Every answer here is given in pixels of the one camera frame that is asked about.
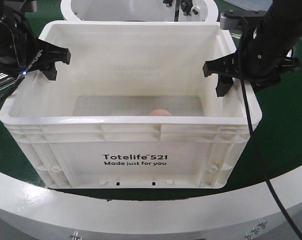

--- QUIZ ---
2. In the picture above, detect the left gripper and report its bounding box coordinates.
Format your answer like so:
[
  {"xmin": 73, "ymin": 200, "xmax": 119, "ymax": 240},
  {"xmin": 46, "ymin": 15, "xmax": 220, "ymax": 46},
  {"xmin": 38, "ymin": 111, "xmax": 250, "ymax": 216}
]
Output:
[{"xmin": 0, "ymin": 9, "xmax": 71, "ymax": 81}]

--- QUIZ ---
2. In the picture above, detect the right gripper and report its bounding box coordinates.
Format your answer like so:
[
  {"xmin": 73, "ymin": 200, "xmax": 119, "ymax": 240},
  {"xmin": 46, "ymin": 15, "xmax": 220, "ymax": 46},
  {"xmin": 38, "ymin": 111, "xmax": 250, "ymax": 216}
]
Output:
[{"xmin": 202, "ymin": 24, "xmax": 300, "ymax": 97}]

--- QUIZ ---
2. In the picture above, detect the pink plush football toy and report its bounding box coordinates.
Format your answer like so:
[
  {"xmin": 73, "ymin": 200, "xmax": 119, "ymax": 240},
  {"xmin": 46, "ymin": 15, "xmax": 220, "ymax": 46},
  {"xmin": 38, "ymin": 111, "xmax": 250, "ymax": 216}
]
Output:
[{"xmin": 148, "ymin": 109, "xmax": 172, "ymax": 117}]

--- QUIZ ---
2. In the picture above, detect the white plastic tote crate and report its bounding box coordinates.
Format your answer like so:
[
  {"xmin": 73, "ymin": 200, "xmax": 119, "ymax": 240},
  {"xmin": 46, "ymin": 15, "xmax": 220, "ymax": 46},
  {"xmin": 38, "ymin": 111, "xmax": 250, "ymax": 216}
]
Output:
[{"xmin": 0, "ymin": 20, "xmax": 250, "ymax": 189}]

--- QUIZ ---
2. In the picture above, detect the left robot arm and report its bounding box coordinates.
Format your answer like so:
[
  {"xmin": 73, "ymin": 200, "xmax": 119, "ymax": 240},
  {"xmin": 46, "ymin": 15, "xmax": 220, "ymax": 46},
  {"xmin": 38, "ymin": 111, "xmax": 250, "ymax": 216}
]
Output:
[{"xmin": 0, "ymin": 0, "xmax": 71, "ymax": 81}]

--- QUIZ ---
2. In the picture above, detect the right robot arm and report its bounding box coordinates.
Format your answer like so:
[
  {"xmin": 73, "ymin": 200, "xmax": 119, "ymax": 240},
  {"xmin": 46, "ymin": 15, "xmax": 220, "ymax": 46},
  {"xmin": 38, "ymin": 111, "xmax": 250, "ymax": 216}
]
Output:
[{"xmin": 203, "ymin": 0, "xmax": 302, "ymax": 97}]

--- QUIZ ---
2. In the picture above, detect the white outer table rim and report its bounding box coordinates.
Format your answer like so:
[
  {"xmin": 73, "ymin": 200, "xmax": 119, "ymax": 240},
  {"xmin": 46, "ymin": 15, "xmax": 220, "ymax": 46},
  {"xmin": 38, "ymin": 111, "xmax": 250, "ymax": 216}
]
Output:
[{"xmin": 0, "ymin": 159, "xmax": 302, "ymax": 240}]

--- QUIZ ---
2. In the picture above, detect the black cable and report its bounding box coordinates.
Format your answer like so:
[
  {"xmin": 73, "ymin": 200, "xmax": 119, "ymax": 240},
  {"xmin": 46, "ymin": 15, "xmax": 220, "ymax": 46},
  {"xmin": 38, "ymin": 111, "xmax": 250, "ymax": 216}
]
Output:
[{"xmin": 237, "ymin": 29, "xmax": 302, "ymax": 240}]

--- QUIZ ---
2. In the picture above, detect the black bearing mount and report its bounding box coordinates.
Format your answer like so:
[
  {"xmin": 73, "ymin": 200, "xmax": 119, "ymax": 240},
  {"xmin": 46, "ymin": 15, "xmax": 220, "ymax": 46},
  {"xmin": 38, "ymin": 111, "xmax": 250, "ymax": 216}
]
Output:
[{"xmin": 162, "ymin": 0, "xmax": 199, "ymax": 16}]

